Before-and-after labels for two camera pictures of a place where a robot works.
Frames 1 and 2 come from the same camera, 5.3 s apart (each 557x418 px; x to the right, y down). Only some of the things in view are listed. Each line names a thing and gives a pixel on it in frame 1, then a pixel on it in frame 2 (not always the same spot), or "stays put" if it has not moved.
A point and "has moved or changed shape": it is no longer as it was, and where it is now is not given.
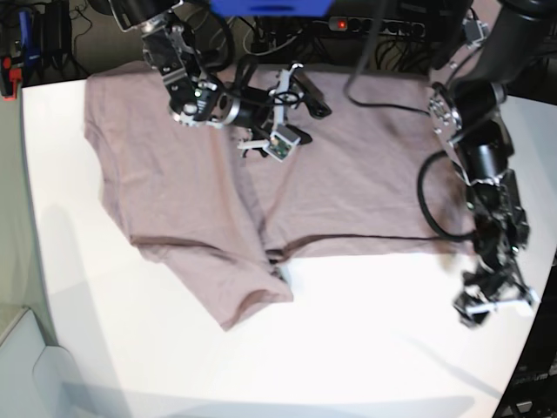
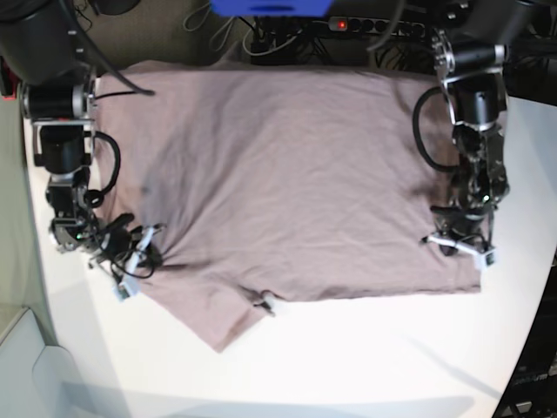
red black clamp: [10, 77] stays put
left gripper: [283, 139] -> [130, 250]
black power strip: [389, 27] stays put
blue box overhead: [281, 8] stays put
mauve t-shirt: [212, 215] has moved or changed shape
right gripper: [484, 290] -> [468, 227]
